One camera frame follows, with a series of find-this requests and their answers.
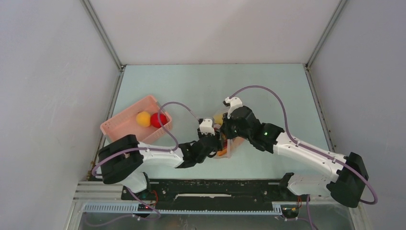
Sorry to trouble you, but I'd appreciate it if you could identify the clear zip top bag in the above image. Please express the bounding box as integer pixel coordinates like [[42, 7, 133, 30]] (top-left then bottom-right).
[[214, 107, 245, 159]]

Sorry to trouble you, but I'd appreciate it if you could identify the fake red apple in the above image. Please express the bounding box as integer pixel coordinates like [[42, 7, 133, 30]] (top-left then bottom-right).
[[150, 113, 168, 128]]

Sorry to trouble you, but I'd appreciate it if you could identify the fake orange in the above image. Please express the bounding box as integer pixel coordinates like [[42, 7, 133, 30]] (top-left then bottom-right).
[[135, 111, 151, 127]]

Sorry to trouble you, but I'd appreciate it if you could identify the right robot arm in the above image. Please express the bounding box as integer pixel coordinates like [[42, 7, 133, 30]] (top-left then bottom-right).
[[220, 106, 369, 208]]

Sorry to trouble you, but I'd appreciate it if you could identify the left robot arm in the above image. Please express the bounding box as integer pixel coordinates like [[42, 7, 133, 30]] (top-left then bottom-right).
[[92, 134, 223, 200]]

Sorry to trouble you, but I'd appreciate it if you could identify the pink plastic basket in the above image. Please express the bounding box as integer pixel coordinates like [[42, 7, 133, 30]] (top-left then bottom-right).
[[100, 95, 166, 144]]

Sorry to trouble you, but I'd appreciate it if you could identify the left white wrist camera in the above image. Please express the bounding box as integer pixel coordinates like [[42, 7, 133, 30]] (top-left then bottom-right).
[[198, 117, 215, 136]]

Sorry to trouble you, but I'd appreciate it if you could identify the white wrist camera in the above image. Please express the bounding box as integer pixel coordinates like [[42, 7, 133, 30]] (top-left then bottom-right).
[[223, 96, 243, 119], [198, 117, 215, 136]]

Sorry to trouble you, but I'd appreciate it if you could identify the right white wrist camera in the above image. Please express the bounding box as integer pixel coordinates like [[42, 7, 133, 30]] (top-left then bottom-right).
[[223, 96, 243, 119]]

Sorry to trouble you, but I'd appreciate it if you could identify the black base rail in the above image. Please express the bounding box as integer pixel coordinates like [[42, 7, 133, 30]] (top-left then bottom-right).
[[137, 179, 306, 212]]

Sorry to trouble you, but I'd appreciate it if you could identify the right aluminium frame post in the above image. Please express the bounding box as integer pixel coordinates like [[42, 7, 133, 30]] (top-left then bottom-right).
[[305, 0, 349, 70]]

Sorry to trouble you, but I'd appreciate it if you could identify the aluminium frame post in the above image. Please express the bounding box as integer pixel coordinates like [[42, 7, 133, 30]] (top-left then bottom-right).
[[305, 0, 349, 70], [80, 0, 124, 72]]

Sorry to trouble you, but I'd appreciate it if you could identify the white cable duct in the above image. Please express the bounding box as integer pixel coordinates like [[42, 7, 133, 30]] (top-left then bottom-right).
[[83, 203, 283, 216]]

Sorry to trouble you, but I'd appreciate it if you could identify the left aluminium frame post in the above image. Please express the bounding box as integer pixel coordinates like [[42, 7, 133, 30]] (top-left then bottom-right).
[[80, 0, 124, 72]]

